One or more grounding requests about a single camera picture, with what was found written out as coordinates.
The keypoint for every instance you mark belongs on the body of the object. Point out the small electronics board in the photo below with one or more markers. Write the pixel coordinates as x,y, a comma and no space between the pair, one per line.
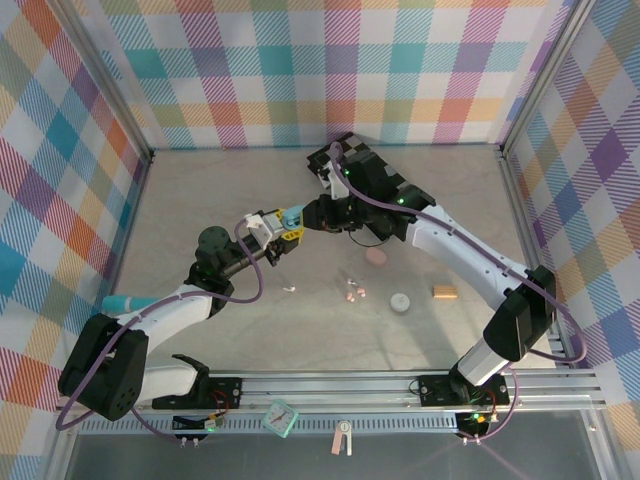
210,424
475,422

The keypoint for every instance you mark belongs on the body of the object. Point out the aluminium side rail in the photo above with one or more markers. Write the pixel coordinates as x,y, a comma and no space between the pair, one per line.
137,200
520,215

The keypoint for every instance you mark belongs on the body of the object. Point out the pink white key tag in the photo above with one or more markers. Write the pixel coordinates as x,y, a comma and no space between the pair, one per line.
342,440

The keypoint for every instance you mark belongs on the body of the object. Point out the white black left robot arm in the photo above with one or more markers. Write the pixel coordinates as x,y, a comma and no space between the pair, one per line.
170,312

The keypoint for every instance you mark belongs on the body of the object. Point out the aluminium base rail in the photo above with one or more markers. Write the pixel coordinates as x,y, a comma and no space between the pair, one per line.
350,387

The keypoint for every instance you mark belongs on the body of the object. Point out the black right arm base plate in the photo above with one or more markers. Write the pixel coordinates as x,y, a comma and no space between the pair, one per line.
435,390

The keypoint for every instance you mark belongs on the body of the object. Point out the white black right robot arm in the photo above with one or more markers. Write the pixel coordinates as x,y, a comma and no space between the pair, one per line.
450,250

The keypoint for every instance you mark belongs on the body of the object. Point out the teal square alarm clock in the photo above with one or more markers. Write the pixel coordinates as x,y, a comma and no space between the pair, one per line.
280,417

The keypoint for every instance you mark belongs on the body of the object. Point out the aluminium frame post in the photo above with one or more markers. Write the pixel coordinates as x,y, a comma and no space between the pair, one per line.
544,75
109,70

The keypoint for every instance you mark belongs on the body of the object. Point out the white round earbud case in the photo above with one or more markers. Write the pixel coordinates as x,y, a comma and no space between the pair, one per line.
400,303

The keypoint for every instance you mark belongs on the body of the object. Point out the teal cylindrical tube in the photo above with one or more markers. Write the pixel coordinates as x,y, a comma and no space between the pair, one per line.
122,303

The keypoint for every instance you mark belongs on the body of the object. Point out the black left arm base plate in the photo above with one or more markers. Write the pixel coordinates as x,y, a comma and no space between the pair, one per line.
225,390

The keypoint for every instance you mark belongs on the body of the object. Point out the small wooden block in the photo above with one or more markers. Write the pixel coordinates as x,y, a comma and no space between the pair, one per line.
444,292

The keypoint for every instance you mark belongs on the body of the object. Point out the pink round earbud case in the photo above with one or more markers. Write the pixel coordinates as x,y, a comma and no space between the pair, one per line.
376,258

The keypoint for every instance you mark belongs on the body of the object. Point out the black grey folding chessboard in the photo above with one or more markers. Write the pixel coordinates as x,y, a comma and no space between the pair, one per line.
357,145

